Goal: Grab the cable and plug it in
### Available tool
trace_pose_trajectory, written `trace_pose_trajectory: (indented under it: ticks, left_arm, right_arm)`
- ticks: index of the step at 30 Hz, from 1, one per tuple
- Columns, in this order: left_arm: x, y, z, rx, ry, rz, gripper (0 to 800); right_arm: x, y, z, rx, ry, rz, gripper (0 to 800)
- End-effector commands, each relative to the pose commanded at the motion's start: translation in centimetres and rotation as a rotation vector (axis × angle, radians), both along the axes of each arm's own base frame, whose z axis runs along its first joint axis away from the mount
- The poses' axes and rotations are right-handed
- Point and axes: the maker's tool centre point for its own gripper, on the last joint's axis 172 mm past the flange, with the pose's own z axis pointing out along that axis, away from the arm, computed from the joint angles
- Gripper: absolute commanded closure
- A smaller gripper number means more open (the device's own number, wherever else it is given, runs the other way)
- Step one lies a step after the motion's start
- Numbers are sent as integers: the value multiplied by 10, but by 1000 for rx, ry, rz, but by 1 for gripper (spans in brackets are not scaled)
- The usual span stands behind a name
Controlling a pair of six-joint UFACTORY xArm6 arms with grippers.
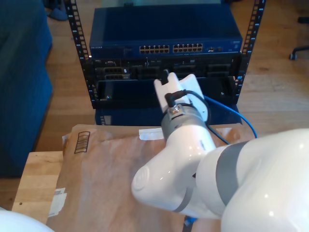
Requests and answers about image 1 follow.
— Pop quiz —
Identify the blue slipper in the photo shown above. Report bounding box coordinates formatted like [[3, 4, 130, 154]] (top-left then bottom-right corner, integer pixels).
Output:
[[47, 7, 69, 21]]

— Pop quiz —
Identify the brown paper mailer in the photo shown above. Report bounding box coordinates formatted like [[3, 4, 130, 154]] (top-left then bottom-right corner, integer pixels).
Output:
[[44, 123, 244, 232]]

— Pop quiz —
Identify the blue network cable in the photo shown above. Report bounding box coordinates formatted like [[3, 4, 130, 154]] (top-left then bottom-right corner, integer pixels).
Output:
[[183, 96, 258, 227]]

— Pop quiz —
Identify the black camera cable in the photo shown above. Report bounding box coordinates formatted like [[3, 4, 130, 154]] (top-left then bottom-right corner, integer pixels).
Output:
[[207, 124, 230, 145]]

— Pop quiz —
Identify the black server rack frame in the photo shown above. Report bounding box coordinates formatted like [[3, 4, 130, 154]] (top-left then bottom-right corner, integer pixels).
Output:
[[64, 0, 267, 109]]

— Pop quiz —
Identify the black rack shelf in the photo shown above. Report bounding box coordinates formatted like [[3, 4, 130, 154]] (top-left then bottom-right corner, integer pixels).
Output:
[[93, 76, 239, 109]]

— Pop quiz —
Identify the black rack server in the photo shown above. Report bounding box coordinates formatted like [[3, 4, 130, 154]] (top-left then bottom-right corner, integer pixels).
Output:
[[93, 56, 242, 80]]

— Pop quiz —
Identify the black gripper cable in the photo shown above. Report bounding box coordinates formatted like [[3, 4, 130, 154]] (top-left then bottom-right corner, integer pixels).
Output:
[[164, 89, 212, 126]]

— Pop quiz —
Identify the blue sofa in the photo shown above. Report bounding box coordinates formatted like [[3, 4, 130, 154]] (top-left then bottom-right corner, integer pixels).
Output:
[[0, 0, 54, 178]]

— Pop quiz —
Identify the long white tape strip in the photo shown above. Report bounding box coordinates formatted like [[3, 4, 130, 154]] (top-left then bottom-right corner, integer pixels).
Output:
[[139, 128, 165, 141]]

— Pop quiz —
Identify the blue network switch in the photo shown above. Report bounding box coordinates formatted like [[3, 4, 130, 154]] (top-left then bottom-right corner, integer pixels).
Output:
[[88, 6, 243, 58]]

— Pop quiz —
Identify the white shipping label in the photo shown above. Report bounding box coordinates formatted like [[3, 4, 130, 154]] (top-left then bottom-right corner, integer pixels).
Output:
[[48, 187, 68, 218]]

